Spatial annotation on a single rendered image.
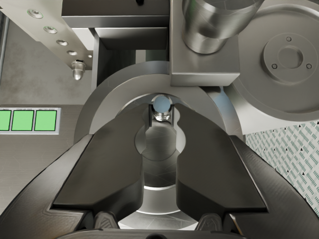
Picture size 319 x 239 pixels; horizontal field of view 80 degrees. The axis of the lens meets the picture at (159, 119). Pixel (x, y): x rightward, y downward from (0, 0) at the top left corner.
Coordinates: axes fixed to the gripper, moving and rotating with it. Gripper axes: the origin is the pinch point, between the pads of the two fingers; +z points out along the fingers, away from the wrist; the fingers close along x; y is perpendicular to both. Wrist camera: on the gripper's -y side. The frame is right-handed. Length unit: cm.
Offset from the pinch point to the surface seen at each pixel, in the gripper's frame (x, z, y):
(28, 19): -24.2, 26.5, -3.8
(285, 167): 17.2, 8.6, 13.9
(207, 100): 3.8, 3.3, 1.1
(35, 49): -121, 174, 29
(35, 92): -117, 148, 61
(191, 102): 2.4, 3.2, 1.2
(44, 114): -31.1, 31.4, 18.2
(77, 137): -7.4, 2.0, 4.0
